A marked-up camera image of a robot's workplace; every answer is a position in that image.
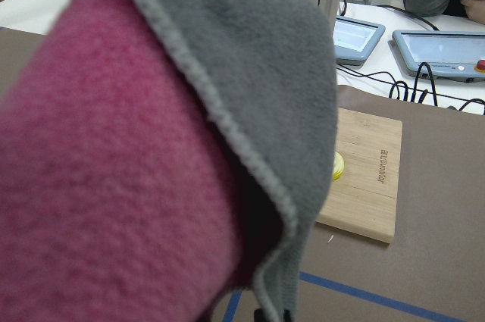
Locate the grey and pink cloth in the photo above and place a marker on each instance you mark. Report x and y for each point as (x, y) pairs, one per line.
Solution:
(156, 154)

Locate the yellow lemon slices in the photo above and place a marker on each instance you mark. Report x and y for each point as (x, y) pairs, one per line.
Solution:
(338, 166)

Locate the bamboo cutting board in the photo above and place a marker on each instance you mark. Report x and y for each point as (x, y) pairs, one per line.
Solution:
(363, 199)

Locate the blue teach pendant tablet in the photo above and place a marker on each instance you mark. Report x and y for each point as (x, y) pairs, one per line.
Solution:
(354, 40)

